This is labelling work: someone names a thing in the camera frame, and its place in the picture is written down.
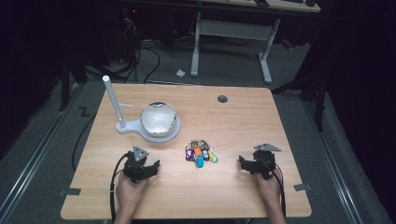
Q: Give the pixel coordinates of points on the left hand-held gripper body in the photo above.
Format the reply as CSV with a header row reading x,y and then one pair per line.
x,y
134,168

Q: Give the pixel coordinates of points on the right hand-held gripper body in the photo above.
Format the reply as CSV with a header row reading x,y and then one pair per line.
x,y
264,163

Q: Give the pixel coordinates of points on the person's left hand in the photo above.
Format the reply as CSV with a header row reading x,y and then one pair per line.
x,y
129,193

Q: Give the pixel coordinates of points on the person's right hand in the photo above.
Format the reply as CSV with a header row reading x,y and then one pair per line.
x,y
268,189

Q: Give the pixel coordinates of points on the white stand with pole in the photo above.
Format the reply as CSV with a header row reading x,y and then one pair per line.
x,y
132,127

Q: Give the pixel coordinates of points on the bunch of colourful key tags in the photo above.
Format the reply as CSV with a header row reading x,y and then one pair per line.
x,y
200,154

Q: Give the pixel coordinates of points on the shiny silver bowl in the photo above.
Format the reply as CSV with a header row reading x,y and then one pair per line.
x,y
158,119

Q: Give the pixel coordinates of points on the grey tape piece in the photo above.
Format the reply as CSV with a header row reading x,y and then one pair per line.
x,y
302,187
71,192

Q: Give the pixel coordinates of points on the small white strip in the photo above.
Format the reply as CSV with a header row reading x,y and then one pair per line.
x,y
125,105

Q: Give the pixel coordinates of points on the black floor tape mark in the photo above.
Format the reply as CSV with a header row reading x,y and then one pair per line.
x,y
84,111

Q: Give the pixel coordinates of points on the dark metal stand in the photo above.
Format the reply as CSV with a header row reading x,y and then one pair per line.
x,y
311,90
64,84

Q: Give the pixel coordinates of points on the crumpled white paper scrap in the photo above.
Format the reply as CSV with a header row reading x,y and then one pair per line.
x,y
180,73

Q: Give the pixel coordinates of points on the white-legged background desk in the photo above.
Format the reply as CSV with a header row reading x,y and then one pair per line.
x,y
233,29

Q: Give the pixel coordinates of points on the dark device on desk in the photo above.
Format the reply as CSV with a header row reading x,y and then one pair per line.
x,y
261,2
310,2

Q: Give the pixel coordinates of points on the metal floor rail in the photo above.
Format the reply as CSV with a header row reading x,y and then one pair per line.
x,y
333,161
34,155

